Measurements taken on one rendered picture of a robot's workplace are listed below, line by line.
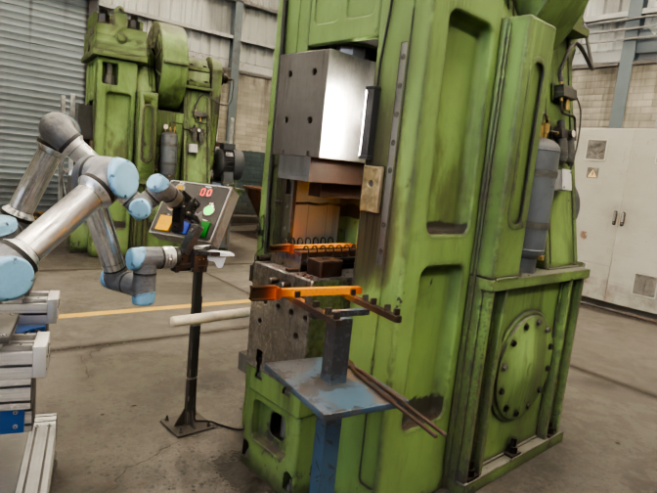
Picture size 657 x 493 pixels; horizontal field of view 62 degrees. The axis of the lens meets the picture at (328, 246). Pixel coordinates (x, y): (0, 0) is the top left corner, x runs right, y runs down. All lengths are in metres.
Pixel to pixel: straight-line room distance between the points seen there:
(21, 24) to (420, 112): 8.58
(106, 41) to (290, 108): 4.89
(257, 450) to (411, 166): 1.35
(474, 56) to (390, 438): 1.51
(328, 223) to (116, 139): 4.72
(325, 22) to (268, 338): 1.32
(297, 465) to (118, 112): 5.41
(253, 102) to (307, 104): 9.21
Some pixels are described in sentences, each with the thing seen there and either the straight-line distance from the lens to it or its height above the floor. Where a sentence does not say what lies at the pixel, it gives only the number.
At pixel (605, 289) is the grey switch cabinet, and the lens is 7.17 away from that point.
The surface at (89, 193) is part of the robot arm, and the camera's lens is 1.69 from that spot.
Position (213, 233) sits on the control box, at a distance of 2.45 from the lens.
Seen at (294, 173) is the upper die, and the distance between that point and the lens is 2.20.
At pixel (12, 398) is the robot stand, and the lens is 1.77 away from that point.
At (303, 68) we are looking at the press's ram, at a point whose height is 1.70.
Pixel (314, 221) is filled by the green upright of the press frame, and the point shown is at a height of 1.08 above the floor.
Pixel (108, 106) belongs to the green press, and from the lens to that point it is 7.00.
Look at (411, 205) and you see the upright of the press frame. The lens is 1.96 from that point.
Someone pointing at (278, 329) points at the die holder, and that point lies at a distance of 2.22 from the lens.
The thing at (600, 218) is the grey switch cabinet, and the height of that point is 1.05.
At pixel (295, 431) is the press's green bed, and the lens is 2.25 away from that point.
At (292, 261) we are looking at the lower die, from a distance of 2.20.
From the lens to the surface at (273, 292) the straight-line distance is 1.72.
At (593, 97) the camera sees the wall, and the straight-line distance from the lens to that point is 8.14.
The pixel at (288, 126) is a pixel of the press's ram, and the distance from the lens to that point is 2.25.
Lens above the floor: 1.34
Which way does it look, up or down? 8 degrees down
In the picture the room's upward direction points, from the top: 6 degrees clockwise
